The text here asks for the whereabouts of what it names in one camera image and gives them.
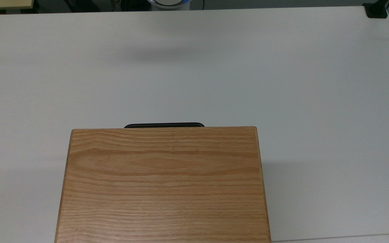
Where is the wooden drawer with black handle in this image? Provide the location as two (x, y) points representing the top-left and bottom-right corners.
(124, 123), (205, 128)

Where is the light oak wooden cabinet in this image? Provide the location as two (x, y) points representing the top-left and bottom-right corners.
(54, 126), (272, 243)

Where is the black clamped stand pole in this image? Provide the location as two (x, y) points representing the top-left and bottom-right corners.
(363, 0), (389, 19)

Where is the light wooden desk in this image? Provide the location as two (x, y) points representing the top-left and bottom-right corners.
(0, 0), (35, 11)

